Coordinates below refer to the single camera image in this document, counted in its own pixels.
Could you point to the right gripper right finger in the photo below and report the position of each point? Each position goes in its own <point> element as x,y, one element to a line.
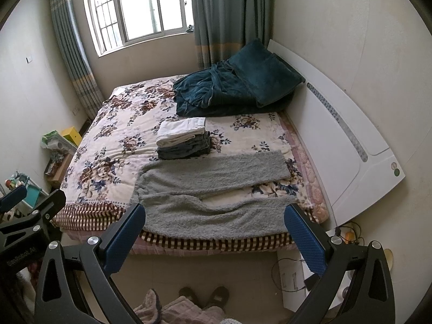
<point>370,297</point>

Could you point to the white bedside cabinet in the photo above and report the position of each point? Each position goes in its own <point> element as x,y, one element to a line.
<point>296,279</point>

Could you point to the dark teal pillow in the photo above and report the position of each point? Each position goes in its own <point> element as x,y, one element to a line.
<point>267,77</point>

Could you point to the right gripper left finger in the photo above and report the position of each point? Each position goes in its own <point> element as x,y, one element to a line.
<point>60,298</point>

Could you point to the dark slipper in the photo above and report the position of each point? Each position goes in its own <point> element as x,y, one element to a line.
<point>190,295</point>
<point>218,298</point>

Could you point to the dark slipper left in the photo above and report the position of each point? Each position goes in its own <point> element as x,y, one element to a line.
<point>190,295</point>

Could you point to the wall light switch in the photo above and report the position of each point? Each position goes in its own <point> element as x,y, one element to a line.
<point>29,59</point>

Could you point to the dark slipper right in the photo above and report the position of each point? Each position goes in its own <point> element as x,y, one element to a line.
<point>218,298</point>

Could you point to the folded white garment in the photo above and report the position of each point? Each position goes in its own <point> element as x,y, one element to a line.
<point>176,132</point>

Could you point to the striped curtain left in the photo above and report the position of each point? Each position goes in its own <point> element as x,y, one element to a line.
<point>74,57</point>

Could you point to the window with metal frame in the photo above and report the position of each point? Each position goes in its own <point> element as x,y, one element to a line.
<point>116,24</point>

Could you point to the pink grey fleece clothing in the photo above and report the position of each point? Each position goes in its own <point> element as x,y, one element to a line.
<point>181,310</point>

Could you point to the teal curtain right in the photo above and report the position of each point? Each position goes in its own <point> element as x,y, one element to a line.
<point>223,27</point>

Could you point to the folded dark grey garment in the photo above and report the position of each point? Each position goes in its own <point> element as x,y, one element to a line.
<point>196,146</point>

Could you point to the floral bed quilt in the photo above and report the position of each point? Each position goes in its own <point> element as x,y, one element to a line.
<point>140,98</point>

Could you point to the grey fluffy pants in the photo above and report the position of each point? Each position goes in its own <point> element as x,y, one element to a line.
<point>211,198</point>

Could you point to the cluttered side shelf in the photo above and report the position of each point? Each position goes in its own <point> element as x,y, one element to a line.
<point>61,152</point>

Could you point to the white bed headboard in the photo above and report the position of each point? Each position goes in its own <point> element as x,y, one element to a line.
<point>355,165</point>

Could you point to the yellow box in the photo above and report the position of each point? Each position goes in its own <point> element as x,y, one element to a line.
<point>72,135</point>

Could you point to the dark teal blanket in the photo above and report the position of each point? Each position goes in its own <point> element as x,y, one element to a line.
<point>213,92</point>

